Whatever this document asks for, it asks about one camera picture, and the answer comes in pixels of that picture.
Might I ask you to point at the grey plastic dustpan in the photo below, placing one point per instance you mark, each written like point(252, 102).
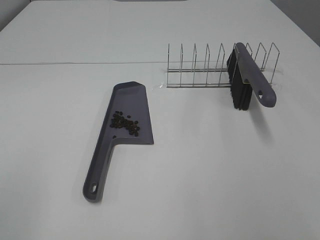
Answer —
point(131, 98)

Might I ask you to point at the pile of coffee beans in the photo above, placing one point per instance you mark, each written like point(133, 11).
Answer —
point(121, 121)

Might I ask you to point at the grey hand brush black bristles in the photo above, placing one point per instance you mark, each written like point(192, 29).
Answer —
point(246, 78)

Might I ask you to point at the metal wire rack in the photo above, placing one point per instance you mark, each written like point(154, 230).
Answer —
point(191, 70)

